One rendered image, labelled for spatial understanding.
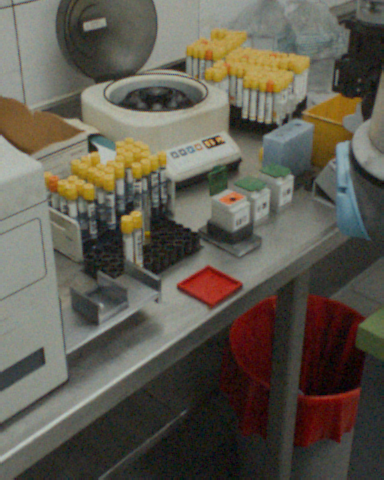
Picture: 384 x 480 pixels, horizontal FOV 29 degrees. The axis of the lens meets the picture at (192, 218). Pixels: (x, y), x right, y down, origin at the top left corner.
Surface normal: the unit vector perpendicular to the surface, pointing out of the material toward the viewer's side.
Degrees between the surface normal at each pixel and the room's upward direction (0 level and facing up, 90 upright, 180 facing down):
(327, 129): 90
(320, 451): 94
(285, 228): 0
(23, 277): 90
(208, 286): 0
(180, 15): 90
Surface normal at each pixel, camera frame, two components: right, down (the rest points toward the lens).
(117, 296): -0.68, 0.36
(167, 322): 0.00, -0.86
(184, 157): 0.26, -0.61
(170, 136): 0.61, 0.40
